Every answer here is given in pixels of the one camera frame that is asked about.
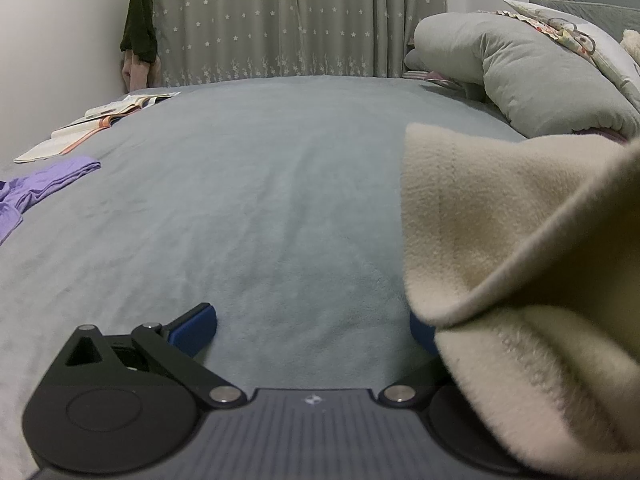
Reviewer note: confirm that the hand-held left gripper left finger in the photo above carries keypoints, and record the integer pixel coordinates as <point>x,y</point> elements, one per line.
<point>196,329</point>

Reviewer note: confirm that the grey star curtain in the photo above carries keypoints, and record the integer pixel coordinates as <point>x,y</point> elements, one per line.
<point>280,20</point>

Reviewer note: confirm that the grey padded headboard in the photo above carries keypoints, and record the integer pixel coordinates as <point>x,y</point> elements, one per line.
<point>590,7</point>

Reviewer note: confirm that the dark hanging garment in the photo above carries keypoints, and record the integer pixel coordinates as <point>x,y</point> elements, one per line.
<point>140,20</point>

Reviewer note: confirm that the white plush toy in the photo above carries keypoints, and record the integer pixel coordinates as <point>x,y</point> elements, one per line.
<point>632,45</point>

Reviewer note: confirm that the floral frilled cloth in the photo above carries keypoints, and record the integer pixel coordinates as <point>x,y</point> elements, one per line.
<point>545,27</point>

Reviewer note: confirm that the cream printed fleece cloth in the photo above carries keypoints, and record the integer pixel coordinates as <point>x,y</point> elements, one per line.
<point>500,240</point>

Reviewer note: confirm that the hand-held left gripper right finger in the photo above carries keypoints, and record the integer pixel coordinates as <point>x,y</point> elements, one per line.
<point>420,334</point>

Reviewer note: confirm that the pink hanging garment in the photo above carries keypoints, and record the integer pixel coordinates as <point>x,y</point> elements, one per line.
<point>136,72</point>

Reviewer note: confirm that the striped cloth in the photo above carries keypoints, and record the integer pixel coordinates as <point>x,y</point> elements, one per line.
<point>437,80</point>

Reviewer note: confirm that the grey quilt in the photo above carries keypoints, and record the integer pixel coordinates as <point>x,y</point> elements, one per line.
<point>525,75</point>

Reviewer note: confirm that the purple garment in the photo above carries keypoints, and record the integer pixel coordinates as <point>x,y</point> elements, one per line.
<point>35,185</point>

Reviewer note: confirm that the grey bed cover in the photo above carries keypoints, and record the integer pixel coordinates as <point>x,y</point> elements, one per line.
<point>250,200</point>

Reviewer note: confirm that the open book orange cover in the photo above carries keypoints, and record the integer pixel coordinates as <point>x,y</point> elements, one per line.
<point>55,142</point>

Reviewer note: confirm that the white flower print pillow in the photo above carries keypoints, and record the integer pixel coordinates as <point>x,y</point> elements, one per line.
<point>612,50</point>

